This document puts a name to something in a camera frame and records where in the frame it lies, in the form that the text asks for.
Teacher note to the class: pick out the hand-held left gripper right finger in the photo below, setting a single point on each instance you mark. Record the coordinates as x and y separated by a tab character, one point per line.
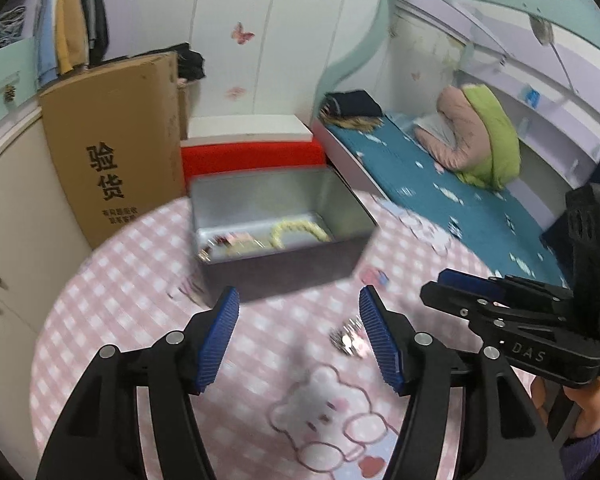
380	340

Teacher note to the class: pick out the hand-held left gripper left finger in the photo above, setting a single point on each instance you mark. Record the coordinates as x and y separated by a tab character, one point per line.
217	340

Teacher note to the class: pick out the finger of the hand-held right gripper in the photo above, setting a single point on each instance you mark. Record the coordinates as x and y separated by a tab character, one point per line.
462	278
460	297

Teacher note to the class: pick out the silver jewelry piece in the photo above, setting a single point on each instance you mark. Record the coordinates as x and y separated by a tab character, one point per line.
347	340

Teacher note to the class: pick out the grey metal tin box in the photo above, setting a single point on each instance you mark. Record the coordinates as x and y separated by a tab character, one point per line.
280	270

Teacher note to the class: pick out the person's right hand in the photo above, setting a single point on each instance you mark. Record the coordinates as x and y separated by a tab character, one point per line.
597	405

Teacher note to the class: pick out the pink checked tablecloth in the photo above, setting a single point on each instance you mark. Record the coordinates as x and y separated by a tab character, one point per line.
130	310

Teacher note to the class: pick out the blue printed bed sheet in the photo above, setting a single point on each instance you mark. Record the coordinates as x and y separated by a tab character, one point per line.
430	180

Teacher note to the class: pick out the pink and green quilt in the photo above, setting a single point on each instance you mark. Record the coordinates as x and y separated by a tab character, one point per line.
495	145

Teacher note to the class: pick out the purple white bed shelf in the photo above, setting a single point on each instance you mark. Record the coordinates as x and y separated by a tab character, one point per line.
565	120

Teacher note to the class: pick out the white pillow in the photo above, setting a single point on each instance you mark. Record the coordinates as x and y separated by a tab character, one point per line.
435	130

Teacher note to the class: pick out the small blue box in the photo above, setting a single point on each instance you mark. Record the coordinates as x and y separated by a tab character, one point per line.
532	96

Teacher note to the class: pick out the red storage stool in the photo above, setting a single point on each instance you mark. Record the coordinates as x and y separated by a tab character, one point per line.
250	155

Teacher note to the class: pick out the folded tan cloth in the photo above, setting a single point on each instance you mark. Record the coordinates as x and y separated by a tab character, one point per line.
352	122

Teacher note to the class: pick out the person's purple clothing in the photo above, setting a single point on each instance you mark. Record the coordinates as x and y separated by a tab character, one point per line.
590	455

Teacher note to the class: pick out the folded dark clothes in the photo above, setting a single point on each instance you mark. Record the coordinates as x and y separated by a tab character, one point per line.
355	103

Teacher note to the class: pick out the white board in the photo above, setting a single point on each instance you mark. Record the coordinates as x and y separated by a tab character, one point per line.
250	127

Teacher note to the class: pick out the tall cardboard box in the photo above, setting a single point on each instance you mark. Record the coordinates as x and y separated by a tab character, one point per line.
120	135

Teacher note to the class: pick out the small cardboard box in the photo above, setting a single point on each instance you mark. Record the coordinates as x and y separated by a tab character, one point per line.
183	110

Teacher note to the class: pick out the grey hanging bag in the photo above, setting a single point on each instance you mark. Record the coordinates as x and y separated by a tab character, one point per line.
541	30

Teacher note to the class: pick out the cream low cabinet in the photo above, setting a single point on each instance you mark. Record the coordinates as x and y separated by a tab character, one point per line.
25	200

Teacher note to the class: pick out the pale pink butterfly sticker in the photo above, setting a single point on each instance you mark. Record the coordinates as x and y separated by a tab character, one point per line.
236	92

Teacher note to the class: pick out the black clothing pile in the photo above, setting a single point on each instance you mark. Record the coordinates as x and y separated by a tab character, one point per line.
187	62

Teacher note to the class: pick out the white wardrobe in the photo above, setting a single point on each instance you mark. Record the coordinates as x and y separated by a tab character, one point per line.
280	60

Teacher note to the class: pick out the hanging light blue shirt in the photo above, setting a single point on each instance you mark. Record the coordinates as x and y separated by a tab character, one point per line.
45	45

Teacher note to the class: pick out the hanging yellow jacket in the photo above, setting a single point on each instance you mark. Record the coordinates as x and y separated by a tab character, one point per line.
70	30

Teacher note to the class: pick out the hanging dark coats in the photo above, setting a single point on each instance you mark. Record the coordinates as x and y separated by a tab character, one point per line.
94	15

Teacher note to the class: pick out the folded striped clothes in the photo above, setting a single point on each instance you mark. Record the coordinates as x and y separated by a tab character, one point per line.
7	30

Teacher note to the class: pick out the teal bunk bed frame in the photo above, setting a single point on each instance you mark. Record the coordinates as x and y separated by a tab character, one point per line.
360	35

